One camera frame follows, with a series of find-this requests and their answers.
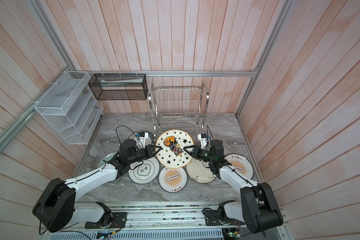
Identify black mesh wall basket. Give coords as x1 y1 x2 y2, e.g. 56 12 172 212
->
89 73 148 101

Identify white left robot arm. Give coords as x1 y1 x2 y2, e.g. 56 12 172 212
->
32 139 162 233

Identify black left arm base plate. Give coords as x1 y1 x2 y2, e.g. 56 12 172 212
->
85 212 128 229

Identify white plate with flower outline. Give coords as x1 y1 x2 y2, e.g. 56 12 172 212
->
128 157 160 185

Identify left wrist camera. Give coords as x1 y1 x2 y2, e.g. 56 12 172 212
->
136 132 149 148

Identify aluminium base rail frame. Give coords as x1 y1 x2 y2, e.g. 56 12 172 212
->
41 202 294 240

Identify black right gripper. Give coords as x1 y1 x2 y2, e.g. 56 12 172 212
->
184 146 216 165

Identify orange sunburst plate right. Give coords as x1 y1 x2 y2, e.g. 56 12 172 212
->
225 154 255 179

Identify pale green plate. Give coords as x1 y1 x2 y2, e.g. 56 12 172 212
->
97 152 116 168

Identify stainless steel dish rack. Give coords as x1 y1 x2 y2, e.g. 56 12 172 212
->
148 84 210 138

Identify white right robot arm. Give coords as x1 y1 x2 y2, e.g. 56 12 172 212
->
184 140 284 234

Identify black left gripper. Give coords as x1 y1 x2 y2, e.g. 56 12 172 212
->
128 144 163 164

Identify cream plate with berry sprigs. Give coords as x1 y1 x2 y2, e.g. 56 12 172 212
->
186 159 216 184

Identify orange sunburst plate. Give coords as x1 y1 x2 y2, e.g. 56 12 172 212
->
225 154 255 179
158 167 188 193

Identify dark-rim lettered white plate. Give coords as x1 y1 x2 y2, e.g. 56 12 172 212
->
129 131 155 149

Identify white wire mesh shelf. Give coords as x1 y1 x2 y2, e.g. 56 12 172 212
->
35 71 104 145

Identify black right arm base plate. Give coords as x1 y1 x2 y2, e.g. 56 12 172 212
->
202 208 245 226

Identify orange sunburst plate centre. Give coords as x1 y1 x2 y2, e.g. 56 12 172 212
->
158 167 188 193

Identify cat and stars orange-rim plate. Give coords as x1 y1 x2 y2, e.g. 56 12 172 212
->
155 130 194 169

